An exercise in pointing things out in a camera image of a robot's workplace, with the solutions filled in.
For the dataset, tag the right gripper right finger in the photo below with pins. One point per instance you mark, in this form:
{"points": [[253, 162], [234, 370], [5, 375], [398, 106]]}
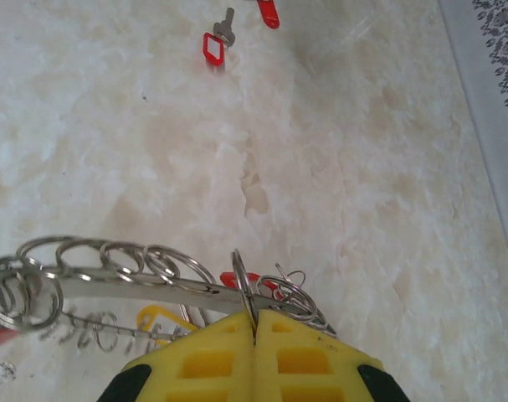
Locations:
{"points": [[304, 364]]}

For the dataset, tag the key with red tag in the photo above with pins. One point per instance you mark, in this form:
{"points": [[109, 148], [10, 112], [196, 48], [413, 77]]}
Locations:
{"points": [[224, 25], [268, 14]]}

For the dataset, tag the yellow key tag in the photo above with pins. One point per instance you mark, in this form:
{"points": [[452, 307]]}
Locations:
{"points": [[153, 313]]}

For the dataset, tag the metal key organizer with rings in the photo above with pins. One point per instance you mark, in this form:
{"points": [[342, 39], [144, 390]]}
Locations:
{"points": [[153, 293]]}

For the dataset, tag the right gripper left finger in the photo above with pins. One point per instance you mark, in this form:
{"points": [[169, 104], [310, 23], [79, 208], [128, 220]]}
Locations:
{"points": [[203, 368]]}

